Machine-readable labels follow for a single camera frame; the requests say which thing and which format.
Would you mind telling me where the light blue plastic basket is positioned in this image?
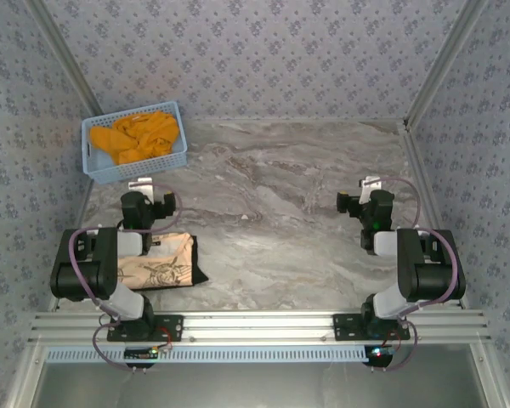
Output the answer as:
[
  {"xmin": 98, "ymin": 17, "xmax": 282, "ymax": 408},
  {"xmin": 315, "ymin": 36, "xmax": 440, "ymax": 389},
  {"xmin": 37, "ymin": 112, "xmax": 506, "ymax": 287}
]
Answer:
[{"xmin": 81, "ymin": 99, "xmax": 189, "ymax": 185}]

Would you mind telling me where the beige printed t-shirt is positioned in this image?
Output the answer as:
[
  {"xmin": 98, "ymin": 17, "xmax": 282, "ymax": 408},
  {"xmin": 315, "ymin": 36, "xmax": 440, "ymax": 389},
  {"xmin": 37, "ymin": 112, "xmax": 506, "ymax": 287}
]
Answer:
[{"xmin": 116, "ymin": 232, "xmax": 210, "ymax": 291}]

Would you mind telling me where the orange t-shirt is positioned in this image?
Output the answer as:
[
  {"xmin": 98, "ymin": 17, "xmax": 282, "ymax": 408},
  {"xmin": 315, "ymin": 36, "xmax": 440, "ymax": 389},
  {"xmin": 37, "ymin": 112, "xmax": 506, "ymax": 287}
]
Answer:
[{"xmin": 88, "ymin": 110, "xmax": 180, "ymax": 167}]

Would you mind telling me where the grey metal panel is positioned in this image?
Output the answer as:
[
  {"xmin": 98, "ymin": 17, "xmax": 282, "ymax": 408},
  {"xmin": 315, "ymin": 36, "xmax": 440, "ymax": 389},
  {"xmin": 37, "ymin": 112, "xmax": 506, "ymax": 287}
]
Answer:
[{"xmin": 36, "ymin": 360, "xmax": 494, "ymax": 408}]

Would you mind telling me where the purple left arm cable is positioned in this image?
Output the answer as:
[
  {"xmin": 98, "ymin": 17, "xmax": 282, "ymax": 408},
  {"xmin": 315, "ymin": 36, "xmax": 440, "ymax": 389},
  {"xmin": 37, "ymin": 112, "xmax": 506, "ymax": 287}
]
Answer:
[{"xmin": 69, "ymin": 182, "xmax": 184, "ymax": 373}]

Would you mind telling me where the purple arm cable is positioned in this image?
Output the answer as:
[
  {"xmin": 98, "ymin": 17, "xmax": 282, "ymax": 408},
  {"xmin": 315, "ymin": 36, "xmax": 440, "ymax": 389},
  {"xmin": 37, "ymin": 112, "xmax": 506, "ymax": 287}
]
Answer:
[
  {"xmin": 69, "ymin": 182, "xmax": 184, "ymax": 373},
  {"xmin": 371, "ymin": 178, "xmax": 458, "ymax": 373}
]

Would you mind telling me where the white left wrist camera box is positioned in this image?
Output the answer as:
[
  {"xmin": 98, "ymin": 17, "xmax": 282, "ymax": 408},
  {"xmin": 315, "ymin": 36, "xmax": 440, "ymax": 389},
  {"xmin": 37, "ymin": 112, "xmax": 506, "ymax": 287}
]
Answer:
[{"xmin": 128, "ymin": 177, "xmax": 155, "ymax": 193}]

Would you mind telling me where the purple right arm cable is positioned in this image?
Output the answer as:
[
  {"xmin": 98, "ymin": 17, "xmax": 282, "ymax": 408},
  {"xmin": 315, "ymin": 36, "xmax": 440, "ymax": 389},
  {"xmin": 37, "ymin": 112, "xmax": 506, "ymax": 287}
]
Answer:
[{"xmin": 371, "ymin": 178, "xmax": 458, "ymax": 373}]

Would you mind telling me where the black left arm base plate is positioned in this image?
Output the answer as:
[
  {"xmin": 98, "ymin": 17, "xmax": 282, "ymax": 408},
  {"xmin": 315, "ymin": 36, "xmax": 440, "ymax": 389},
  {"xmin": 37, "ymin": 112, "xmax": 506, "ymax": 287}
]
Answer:
[{"xmin": 106, "ymin": 314, "xmax": 184, "ymax": 343}]

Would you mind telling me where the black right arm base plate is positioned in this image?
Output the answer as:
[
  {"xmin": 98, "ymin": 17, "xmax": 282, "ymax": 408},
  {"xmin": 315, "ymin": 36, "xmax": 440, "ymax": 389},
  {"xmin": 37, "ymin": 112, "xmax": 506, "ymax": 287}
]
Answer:
[{"xmin": 332, "ymin": 313, "xmax": 411, "ymax": 342}]

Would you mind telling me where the long aluminium mounting rail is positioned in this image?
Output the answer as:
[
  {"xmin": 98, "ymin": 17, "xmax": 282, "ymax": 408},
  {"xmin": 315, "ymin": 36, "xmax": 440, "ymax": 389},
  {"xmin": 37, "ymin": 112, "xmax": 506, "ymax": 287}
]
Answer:
[{"xmin": 27, "ymin": 309, "xmax": 492, "ymax": 345}]

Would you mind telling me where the aluminium frame post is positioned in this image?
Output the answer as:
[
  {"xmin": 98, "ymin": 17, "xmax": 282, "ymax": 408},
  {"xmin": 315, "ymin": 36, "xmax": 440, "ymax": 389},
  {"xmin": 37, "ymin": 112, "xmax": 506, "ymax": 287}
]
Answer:
[
  {"xmin": 25, "ymin": 0, "xmax": 103, "ymax": 116},
  {"xmin": 402, "ymin": 0, "xmax": 490, "ymax": 127}
]

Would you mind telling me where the light blue slotted cable duct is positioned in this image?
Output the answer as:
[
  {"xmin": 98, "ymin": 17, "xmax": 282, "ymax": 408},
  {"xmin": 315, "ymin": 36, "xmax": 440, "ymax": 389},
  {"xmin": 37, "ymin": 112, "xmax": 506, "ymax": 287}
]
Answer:
[{"xmin": 45, "ymin": 344, "xmax": 371, "ymax": 365}]

